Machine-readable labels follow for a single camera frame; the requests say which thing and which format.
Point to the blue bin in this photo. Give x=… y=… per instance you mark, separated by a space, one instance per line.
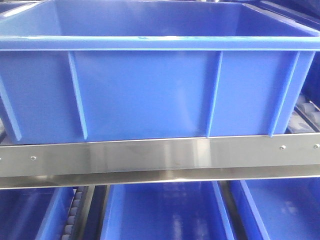
x=34 y=213
x=166 y=211
x=278 y=209

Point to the blue bin lower right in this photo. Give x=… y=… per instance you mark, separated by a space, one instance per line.
x=278 y=209

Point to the lower roller track rail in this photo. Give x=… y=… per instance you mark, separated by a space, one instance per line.
x=75 y=219

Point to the large blue plastic box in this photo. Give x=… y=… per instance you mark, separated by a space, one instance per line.
x=106 y=70

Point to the lower steel rack beam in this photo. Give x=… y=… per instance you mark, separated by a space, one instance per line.
x=160 y=161

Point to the blue bin lower centre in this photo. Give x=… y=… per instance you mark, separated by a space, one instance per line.
x=166 y=211

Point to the blue bin lower left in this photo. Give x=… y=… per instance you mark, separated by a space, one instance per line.
x=34 y=213

